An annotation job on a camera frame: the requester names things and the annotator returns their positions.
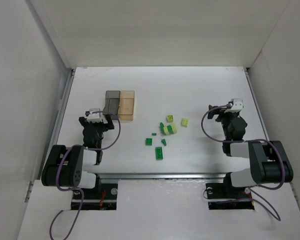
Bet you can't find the pale yellow lego brick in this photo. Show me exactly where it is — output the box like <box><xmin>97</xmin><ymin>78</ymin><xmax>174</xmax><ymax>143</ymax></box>
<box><xmin>181</xmin><ymin>118</ymin><xmax>189</xmax><ymax>128</ymax></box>

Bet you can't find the green square lego brick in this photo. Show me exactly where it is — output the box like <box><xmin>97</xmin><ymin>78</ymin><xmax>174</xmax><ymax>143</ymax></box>
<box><xmin>145</xmin><ymin>138</ymin><xmax>153</xmax><ymax>146</ymax></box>

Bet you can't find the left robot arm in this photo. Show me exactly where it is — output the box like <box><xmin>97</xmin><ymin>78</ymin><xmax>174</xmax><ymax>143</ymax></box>
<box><xmin>41</xmin><ymin>111</ymin><xmax>115</xmax><ymax>191</ymax></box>

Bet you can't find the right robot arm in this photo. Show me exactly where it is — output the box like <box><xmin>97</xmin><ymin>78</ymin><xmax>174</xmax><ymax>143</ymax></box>
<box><xmin>202</xmin><ymin>101</ymin><xmax>294</xmax><ymax>196</ymax></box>

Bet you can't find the grey transparent container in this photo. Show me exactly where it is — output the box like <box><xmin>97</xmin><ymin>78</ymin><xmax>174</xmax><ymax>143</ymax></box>
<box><xmin>103</xmin><ymin>90</ymin><xmax>120</xmax><ymax>120</ymax></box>

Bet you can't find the orange transparent container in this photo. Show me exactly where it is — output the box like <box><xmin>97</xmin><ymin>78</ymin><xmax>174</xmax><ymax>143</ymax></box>
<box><xmin>118</xmin><ymin>90</ymin><xmax>135</xmax><ymax>122</ymax></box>

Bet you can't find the lime square lego brick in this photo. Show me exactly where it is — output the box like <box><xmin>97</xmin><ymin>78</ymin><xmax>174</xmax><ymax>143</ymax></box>
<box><xmin>166</xmin><ymin>115</ymin><xmax>174</xmax><ymax>123</ymax></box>

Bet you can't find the striped green lego stack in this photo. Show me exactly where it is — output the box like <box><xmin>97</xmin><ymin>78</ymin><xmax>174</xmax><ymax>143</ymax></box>
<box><xmin>159</xmin><ymin>122</ymin><xmax>178</xmax><ymax>135</ymax></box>

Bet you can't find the long green lego brick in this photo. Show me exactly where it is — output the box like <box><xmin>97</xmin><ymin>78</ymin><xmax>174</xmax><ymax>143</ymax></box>
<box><xmin>155</xmin><ymin>147</ymin><xmax>164</xmax><ymax>161</ymax></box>

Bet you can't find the small green wedge lego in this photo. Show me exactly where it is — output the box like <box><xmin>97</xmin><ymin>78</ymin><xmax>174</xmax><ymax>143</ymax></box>
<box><xmin>161</xmin><ymin>139</ymin><xmax>167</xmax><ymax>146</ymax></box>

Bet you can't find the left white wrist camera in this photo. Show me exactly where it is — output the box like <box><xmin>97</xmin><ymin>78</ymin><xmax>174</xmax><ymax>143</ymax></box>
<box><xmin>85</xmin><ymin>108</ymin><xmax>104</xmax><ymax>124</ymax></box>

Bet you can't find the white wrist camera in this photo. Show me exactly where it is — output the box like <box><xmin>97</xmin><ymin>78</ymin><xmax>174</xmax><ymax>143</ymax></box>
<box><xmin>226</xmin><ymin>98</ymin><xmax>244</xmax><ymax>113</ymax></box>
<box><xmin>85</xmin><ymin>108</ymin><xmax>104</xmax><ymax>124</ymax></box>

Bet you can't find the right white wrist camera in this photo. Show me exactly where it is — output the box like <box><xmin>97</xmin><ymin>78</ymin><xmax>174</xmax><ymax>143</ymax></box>
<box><xmin>226</xmin><ymin>98</ymin><xmax>244</xmax><ymax>113</ymax></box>

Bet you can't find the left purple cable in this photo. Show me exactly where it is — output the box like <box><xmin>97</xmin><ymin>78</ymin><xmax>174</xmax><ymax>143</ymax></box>
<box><xmin>48</xmin><ymin>111</ymin><xmax>122</xmax><ymax>240</ymax></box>

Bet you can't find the metal table edge rail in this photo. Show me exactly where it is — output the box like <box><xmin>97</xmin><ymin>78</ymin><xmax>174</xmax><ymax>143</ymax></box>
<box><xmin>97</xmin><ymin>173</ymin><xmax>226</xmax><ymax>180</ymax></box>

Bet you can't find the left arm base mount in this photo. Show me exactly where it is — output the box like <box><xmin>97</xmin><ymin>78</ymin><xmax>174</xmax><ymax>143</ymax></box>
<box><xmin>81</xmin><ymin>182</ymin><xmax>118</xmax><ymax>211</ymax></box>

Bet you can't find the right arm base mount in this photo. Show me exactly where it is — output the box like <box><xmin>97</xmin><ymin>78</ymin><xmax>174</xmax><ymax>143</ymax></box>
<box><xmin>204</xmin><ymin>182</ymin><xmax>255</xmax><ymax>210</ymax></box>

